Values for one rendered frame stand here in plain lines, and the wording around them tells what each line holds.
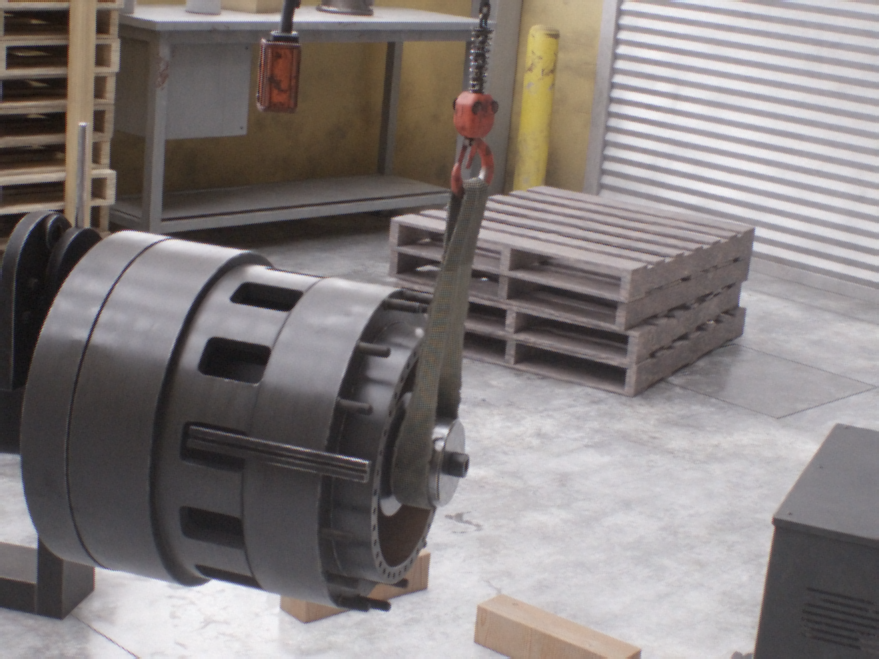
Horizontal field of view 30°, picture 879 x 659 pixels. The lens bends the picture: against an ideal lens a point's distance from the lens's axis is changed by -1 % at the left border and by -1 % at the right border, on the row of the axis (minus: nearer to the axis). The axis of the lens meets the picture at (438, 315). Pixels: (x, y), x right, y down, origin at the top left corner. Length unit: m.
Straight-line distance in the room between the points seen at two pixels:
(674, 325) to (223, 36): 2.34
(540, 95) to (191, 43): 2.31
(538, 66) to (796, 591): 6.37
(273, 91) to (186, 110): 4.80
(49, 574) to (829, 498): 1.96
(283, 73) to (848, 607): 1.18
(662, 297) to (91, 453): 3.95
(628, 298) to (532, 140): 3.07
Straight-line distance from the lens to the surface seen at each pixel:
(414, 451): 2.53
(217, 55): 7.30
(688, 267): 6.33
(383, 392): 2.44
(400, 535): 2.74
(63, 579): 3.93
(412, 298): 2.61
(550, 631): 3.85
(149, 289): 2.56
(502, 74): 9.27
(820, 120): 8.16
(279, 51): 2.43
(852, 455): 2.93
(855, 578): 2.60
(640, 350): 6.00
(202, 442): 2.44
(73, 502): 2.58
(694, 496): 5.11
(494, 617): 3.92
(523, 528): 4.69
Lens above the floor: 1.72
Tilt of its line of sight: 15 degrees down
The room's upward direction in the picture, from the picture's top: 5 degrees clockwise
